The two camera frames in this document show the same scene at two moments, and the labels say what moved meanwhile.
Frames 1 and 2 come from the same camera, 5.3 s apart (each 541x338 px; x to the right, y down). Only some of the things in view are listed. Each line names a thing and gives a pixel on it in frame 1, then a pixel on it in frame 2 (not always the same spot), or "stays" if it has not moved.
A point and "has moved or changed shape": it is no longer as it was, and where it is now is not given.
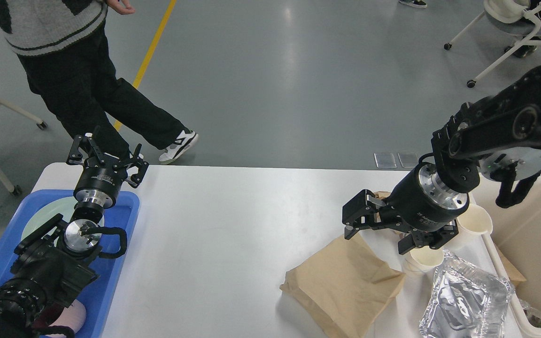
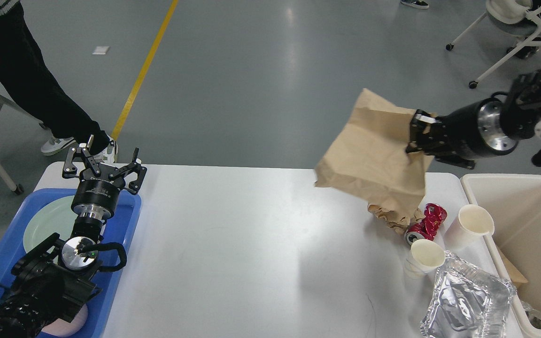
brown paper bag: [345, 290] -> [373, 159]
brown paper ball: [380, 195] has moved or changed shape
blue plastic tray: [0, 258] stays
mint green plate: [65, 206] stays
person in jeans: [415, 3] stays
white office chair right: [517, 19] stays
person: [61, 43] -> [2, 43]
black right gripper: [422, 202] -> [474, 131]
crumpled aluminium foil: [467, 302] stays
